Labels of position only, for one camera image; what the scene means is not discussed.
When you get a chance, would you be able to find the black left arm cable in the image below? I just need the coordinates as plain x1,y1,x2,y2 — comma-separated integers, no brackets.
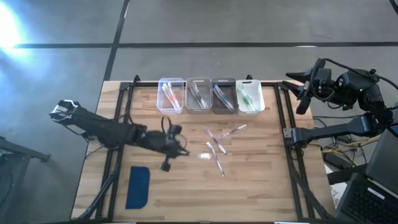
126,114,187,150

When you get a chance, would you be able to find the white plastic bin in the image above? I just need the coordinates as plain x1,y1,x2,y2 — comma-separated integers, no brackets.
235,79,266,116

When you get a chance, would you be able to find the grey laptop screen back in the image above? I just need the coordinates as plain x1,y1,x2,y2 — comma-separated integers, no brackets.
364,124,398,195

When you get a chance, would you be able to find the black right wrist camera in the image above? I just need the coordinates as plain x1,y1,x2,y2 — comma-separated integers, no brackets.
315,58,333,88

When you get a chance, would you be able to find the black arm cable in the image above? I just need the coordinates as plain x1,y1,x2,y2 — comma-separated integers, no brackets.
310,57,398,110
126,114,187,150

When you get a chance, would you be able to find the blue toothbrush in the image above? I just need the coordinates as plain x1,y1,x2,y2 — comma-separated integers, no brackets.
212,84,230,106
215,88,235,111
213,85,233,110

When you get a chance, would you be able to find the yellow cable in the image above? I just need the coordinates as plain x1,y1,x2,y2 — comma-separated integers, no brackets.
322,135,382,156

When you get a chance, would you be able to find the dark grey plastic bin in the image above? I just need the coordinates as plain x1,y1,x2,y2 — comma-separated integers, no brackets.
211,77,239,115

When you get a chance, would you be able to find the dark blue mat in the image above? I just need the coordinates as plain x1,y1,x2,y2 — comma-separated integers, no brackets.
125,166,151,210

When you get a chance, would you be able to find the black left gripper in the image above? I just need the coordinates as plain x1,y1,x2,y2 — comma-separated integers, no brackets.
154,131,191,173

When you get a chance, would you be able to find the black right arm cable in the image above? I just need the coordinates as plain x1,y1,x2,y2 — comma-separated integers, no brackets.
310,57,398,110

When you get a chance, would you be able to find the black support bar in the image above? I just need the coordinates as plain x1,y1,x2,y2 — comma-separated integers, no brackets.
326,164,373,185

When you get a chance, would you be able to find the open black keyboard laptop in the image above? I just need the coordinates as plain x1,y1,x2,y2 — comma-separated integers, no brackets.
334,172,398,224

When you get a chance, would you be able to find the black power brick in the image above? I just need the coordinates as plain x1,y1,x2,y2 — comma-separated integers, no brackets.
324,152,351,170

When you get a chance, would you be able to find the white paper sheet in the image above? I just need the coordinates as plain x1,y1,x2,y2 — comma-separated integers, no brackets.
328,182,346,208

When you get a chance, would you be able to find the clear plastic bin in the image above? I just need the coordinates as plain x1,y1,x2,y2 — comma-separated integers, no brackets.
156,77,185,115

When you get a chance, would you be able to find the light grey plastic bin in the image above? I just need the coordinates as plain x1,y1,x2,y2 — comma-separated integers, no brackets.
185,77,213,114

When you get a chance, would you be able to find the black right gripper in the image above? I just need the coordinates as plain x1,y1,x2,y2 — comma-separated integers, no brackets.
285,70,339,116

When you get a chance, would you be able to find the black metal stand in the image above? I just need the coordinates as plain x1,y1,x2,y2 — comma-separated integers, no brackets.
0,135,51,224

